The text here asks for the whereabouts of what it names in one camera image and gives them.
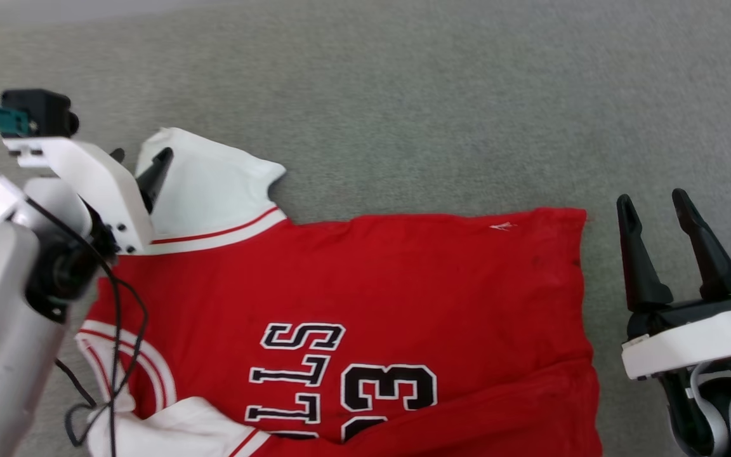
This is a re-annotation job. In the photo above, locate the red white basketball jersey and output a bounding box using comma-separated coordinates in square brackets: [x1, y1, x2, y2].
[76, 127, 602, 457]

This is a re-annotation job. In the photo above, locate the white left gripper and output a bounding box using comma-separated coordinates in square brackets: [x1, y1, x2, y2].
[3, 136, 175, 255]

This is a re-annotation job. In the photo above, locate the light grey right arm cable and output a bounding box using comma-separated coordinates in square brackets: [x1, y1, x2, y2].
[689, 361, 731, 457]

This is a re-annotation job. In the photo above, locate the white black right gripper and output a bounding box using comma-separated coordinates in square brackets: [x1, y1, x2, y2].
[616, 188, 731, 381]

